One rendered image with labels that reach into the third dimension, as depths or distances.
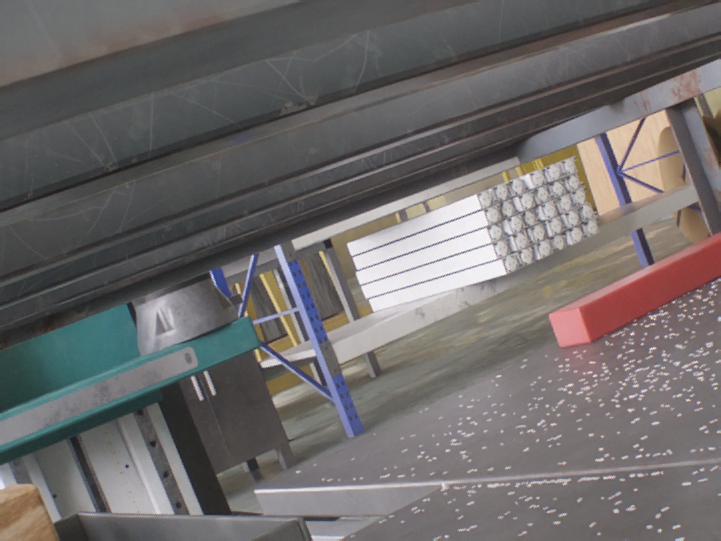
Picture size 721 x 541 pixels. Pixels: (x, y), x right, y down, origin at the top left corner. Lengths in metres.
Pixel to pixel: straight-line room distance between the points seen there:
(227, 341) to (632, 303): 1.04
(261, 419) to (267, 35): 5.20
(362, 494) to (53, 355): 1.34
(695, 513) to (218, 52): 0.53
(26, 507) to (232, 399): 4.65
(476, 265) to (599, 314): 4.46
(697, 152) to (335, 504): 0.79
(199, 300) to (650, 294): 1.05
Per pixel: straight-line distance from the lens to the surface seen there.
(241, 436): 5.31
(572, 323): 1.38
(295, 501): 1.20
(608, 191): 11.99
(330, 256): 7.49
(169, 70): 0.16
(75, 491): 2.44
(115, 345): 2.39
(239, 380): 5.32
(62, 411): 2.19
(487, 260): 5.76
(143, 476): 2.44
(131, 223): 0.71
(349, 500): 1.11
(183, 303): 2.27
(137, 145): 0.41
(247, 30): 0.15
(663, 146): 7.85
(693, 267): 1.47
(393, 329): 5.70
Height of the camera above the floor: 0.78
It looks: 1 degrees down
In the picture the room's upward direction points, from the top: 21 degrees counter-clockwise
